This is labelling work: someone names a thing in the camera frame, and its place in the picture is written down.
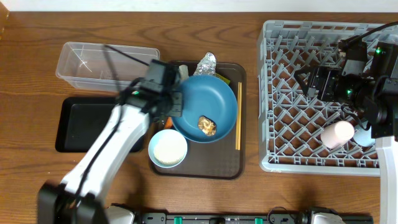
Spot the brown serving tray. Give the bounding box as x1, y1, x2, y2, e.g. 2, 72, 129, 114
150, 63, 246, 180

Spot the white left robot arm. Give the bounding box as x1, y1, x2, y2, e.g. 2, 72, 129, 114
37, 45, 182, 223

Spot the brown food scrap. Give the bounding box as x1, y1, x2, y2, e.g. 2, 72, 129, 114
198, 116, 216, 136

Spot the black tray bin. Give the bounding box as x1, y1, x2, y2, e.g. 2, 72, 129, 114
55, 96, 147, 153

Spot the wooden chopstick right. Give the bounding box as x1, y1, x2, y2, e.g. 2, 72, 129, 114
236, 82, 243, 151

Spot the yellow snack wrapper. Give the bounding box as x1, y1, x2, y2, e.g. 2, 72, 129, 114
215, 73, 231, 85

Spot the light blue rice bowl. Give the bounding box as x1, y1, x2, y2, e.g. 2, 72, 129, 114
148, 129, 188, 169

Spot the dark blue plate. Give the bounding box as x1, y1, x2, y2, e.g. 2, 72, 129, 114
172, 75, 238, 143

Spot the clear plastic bin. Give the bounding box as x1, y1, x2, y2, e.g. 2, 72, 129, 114
56, 42, 147, 91

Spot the pink cup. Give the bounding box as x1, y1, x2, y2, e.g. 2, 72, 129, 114
320, 121, 355, 149

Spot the orange carrot piece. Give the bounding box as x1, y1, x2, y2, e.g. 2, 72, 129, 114
164, 117, 173, 129

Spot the crumpled aluminium foil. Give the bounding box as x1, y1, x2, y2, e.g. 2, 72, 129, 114
193, 52, 216, 76

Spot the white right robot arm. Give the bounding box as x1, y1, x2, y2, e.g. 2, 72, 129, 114
294, 36, 397, 223

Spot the grey dishwasher rack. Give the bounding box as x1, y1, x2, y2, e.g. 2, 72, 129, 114
257, 20, 397, 177

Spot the wooden chopstick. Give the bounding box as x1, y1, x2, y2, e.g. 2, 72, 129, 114
236, 91, 239, 150
236, 82, 243, 151

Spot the light blue cup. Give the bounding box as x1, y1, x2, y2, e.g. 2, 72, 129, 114
353, 124, 375, 147

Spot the crumpled white napkin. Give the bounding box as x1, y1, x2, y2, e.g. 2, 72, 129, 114
178, 65, 189, 82

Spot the wooden chopstick left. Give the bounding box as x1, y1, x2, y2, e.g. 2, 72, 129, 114
236, 91, 239, 150

